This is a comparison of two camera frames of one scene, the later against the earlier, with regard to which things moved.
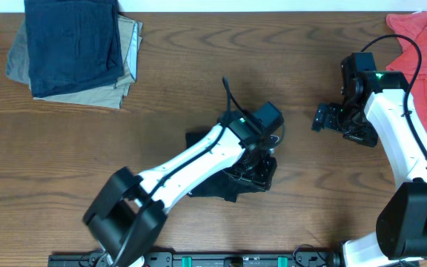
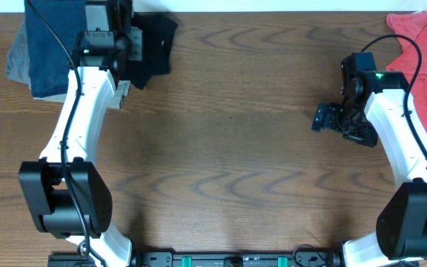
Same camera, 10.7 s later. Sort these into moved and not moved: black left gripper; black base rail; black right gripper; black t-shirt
Moved: black left gripper; black t-shirt
Not moved: black base rail; black right gripper
